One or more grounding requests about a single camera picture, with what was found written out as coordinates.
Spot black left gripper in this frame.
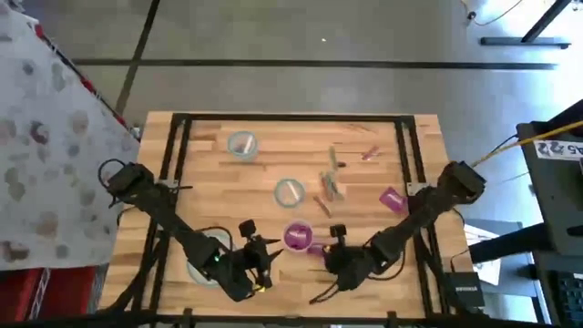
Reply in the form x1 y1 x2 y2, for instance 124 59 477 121
240 235 285 293

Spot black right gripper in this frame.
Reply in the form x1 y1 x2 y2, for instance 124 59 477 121
321 242 378 293

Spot teal-rimmed clear lid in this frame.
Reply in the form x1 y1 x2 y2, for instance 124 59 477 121
226 130 260 161

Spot short red candy stick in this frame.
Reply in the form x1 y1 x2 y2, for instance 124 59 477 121
312 194 332 219

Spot large teal-rimmed lid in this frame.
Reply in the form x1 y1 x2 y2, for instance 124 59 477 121
185 227 238 289

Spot black power brick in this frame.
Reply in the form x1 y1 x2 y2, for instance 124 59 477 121
444 271 486 309

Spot white paper sheet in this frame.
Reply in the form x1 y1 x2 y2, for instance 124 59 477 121
462 222 502 286

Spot black desk leg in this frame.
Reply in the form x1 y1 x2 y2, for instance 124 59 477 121
468 222 555 263

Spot red fabric object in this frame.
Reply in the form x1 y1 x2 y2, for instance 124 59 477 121
0 265 97 323

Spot dark grey desk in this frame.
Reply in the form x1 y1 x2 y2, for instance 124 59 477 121
516 97 583 259

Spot white spotted cloth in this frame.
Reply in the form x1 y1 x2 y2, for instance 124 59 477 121
0 6 141 272

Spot black keyboard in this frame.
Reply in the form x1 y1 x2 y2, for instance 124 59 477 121
548 268 583 327

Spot white paper label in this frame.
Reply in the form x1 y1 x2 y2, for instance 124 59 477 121
532 138 583 161

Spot black stand base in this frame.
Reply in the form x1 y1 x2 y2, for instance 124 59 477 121
479 0 573 50

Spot black metal table frame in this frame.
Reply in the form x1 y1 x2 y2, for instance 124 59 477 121
97 111 486 328

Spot yellow cable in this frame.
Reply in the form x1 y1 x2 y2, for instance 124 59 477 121
470 118 583 169

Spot white cable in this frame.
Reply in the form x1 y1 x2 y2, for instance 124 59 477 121
458 0 525 27

